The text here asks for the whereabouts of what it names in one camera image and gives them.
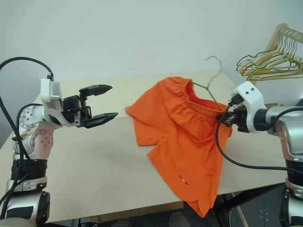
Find black table frame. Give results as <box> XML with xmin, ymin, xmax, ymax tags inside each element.
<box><xmin>216</xmin><ymin>183</ymin><xmax>290</xmax><ymax>227</ymax></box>

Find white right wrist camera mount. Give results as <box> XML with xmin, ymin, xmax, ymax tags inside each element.
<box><xmin>232</xmin><ymin>80</ymin><xmax>267</xmax><ymax>133</ymax></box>

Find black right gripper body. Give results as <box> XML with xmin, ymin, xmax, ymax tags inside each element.
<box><xmin>227</xmin><ymin>93</ymin><xmax>249</xmax><ymax>132</ymax></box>

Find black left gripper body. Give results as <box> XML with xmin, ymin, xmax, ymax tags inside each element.
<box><xmin>61</xmin><ymin>94</ymin><xmax>93</xmax><ymax>128</ymax></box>

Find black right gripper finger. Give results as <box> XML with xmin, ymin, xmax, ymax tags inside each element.
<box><xmin>224</xmin><ymin>118</ymin><xmax>238</xmax><ymax>129</ymax></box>
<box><xmin>217</xmin><ymin>111</ymin><xmax>235</xmax><ymax>120</ymax></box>

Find orange-yellow wire hanger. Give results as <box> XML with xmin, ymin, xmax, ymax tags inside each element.
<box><xmin>238</xmin><ymin>28</ymin><xmax>303</xmax><ymax>76</ymax></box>

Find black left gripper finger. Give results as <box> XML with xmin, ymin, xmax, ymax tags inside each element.
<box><xmin>84</xmin><ymin>112</ymin><xmax>118</xmax><ymax>129</ymax></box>
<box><xmin>79</xmin><ymin>83</ymin><xmax>113</xmax><ymax>98</ymax></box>

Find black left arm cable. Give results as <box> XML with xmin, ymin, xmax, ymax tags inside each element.
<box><xmin>0</xmin><ymin>56</ymin><xmax>54</xmax><ymax>206</ymax></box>

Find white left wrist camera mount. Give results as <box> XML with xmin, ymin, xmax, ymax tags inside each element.
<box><xmin>40</xmin><ymin>78</ymin><xmax>80</xmax><ymax>129</ymax></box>

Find orange shorts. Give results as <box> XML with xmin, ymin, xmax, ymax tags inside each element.
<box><xmin>124</xmin><ymin>76</ymin><xmax>234</xmax><ymax>218</ymax></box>

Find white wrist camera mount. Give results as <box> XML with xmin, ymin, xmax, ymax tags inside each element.
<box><xmin>232</xmin><ymin>80</ymin><xmax>267</xmax><ymax>133</ymax></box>
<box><xmin>40</xmin><ymin>78</ymin><xmax>80</xmax><ymax>129</ymax></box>

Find wooden clothes rack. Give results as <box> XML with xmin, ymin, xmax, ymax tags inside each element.
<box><xmin>250</xmin><ymin>23</ymin><xmax>303</xmax><ymax>86</ymax></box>

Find yellow-green wire hanger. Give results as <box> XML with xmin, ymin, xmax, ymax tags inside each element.
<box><xmin>246</xmin><ymin>30</ymin><xmax>303</xmax><ymax>82</ymax></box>

